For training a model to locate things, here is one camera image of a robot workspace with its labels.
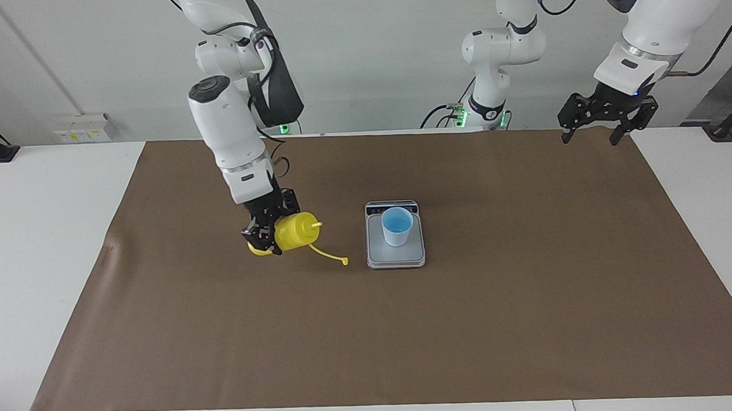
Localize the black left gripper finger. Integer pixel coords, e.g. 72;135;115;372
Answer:
607;96;660;147
557;93;594;144

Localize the yellow squeeze bottle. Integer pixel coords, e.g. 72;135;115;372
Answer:
246;209;349;271

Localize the light blue plastic cup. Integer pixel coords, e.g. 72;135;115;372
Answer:
380;206;415;248

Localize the silver digital kitchen scale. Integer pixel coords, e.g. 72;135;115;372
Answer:
364;199;426;270

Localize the dark grey panel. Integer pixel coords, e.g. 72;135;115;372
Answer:
679;44;732;127

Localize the brown paper mat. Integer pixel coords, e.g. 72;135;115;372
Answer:
16;115;732;411

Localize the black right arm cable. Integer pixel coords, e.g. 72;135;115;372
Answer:
248;23;293;180

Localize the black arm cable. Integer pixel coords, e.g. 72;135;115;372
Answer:
665;0;732;78
248;23;293;180

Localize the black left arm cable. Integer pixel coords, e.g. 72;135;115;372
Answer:
665;0;732;78

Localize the black base cable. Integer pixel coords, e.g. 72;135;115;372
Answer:
418;77;478;130

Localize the white wall socket box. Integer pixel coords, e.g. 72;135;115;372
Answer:
52;111;119;144

